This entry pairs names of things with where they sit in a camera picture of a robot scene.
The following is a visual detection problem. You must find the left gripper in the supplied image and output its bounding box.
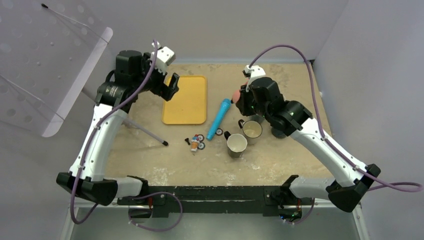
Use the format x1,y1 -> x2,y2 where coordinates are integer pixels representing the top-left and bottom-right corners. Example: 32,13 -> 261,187
133,52 -> 179,100

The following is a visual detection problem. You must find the ice cream cone toy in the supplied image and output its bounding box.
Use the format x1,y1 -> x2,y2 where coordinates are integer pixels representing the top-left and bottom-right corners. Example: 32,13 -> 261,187
190,135 -> 200,152

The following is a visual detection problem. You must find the poker chip by microphone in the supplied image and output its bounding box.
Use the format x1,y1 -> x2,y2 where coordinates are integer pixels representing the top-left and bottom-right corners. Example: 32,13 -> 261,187
215,128 -> 224,136

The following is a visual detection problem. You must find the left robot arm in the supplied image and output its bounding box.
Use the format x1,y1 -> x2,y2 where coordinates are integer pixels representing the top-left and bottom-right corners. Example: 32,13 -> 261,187
56,47 -> 180,206

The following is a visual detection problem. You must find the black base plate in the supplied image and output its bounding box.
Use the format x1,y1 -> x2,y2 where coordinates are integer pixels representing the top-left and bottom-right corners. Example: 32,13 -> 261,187
117,185 -> 312,218

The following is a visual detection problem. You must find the black mug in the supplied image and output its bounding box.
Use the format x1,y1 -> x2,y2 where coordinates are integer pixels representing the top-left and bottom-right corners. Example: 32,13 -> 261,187
223,131 -> 248,159

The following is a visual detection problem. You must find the poker chip 100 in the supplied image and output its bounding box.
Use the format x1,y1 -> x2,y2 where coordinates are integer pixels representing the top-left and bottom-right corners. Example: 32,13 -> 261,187
195,134 -> 205,142

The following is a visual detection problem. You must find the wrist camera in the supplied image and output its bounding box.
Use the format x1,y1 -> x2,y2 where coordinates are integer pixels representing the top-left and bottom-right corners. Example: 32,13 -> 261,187
150,42 -> 176,76
242,65 -> 266,89

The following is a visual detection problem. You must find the cream mug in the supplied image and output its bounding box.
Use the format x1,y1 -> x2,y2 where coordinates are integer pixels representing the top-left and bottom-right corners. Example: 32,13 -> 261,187
237,119 -> 263,145

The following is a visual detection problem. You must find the grey mug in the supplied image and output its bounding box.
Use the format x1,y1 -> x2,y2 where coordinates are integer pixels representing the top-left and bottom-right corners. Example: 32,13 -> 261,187
249,114 -> 265,124

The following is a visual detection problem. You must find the blue toy microphone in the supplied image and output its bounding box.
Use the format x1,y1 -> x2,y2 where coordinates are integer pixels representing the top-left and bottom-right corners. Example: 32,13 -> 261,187
206,98 -> 232,141

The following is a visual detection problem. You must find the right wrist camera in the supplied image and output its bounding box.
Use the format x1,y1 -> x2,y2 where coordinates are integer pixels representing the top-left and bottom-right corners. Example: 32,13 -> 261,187
242,65 -> 266,89

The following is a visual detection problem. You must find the pink mug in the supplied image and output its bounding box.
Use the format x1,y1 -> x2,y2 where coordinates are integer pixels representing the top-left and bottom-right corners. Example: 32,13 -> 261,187
230,82 -> 248,104

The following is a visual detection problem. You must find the dark blue mug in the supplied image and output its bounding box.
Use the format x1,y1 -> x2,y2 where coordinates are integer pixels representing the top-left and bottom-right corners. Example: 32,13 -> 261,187
271,127 -> 287,139

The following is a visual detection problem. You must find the tripod stand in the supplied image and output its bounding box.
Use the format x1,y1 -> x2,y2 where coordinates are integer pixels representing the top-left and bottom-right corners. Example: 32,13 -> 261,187
81,86 -> 169,147

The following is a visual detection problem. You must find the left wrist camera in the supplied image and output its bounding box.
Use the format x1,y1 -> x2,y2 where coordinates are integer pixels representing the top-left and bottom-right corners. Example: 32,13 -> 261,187
150,42 -> 176,76

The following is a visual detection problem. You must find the yellow tray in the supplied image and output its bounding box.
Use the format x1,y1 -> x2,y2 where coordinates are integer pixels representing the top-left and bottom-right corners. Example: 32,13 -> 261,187
161,75 -> 207,125

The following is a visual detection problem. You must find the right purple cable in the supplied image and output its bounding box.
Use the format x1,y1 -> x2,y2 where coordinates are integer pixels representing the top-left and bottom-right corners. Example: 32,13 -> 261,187
249,44 -> 424,226

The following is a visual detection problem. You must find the poker chip 50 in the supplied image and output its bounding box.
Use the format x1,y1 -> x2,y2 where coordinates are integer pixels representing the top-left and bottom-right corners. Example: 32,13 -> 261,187
197,142 -> 206,150

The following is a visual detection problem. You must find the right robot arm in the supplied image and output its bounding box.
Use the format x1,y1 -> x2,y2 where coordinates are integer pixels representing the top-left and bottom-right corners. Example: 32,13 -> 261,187
231,77 -> 381,213

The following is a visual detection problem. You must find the white perforated panel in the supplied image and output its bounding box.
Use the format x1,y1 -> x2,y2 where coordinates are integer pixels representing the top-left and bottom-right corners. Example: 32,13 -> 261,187
0,0 -> 113,138

